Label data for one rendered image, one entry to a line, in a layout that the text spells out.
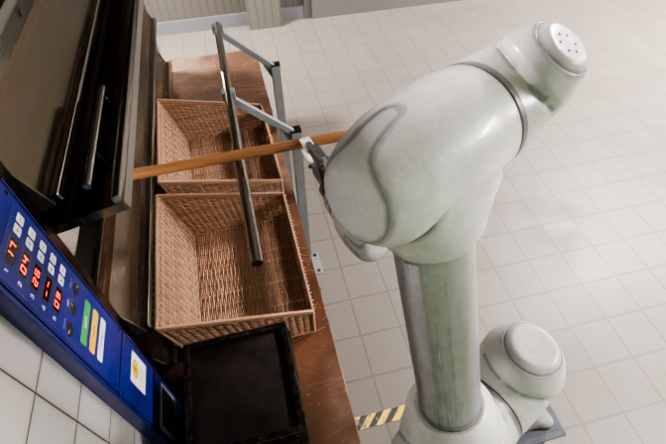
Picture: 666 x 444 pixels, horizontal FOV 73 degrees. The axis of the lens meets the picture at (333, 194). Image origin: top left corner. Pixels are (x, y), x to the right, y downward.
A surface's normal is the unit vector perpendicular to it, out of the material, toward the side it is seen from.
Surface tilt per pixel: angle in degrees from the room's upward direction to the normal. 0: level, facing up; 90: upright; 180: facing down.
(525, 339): 6
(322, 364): 0
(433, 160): 40
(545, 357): 8
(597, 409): 0
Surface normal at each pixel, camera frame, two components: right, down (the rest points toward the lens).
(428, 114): 0.04, -0.52
